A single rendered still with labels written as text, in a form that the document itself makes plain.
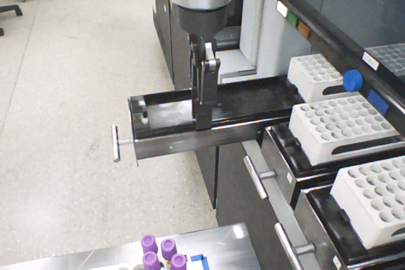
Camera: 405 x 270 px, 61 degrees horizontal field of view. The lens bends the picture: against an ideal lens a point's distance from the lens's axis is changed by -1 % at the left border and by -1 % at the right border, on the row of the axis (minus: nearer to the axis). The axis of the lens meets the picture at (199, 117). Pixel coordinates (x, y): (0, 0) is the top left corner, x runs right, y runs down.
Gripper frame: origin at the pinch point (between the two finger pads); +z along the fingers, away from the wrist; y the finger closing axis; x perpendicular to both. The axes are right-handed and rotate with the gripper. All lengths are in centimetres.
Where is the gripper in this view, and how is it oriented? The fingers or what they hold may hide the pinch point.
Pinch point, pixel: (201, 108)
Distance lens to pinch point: 64.0
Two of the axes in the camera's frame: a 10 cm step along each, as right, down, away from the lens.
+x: -9.7, 1.5, -1.8
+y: -2.4, -6.3, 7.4
